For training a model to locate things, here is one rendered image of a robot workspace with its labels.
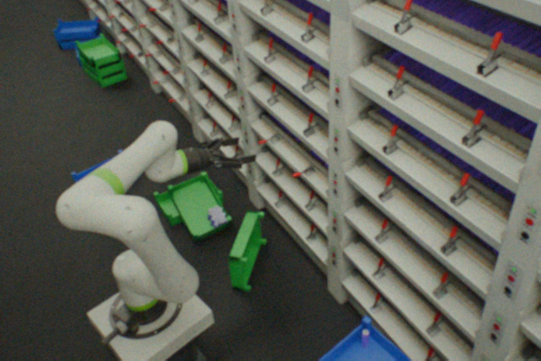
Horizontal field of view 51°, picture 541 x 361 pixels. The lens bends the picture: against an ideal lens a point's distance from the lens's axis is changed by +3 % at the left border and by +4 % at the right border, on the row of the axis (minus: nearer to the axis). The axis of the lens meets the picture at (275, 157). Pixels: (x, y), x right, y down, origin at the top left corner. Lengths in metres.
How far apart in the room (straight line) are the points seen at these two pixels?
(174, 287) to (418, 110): 0.90
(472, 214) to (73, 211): 1.05
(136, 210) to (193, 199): 1.35
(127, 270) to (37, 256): 1.09
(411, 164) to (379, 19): 0.42
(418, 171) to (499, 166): 0.31
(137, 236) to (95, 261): 1.29
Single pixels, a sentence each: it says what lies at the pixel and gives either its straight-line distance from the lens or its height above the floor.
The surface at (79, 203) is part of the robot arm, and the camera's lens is 1.57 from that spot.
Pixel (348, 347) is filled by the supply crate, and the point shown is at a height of 0.48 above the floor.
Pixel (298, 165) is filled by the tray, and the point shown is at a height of 0.54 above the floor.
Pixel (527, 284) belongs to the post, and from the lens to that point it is 1.48.
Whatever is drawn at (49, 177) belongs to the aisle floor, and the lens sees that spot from 3.36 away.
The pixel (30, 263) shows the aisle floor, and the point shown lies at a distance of 2.90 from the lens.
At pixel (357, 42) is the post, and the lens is 1.65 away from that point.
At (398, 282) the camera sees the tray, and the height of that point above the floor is 0.36.
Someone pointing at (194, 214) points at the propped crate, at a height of 0.05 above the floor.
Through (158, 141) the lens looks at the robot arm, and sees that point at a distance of 1.83.
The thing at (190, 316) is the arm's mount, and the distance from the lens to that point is 2.02.
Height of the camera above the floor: 1.95
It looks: 38 degrees down
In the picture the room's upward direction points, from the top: 4 degrees counter-clockwise
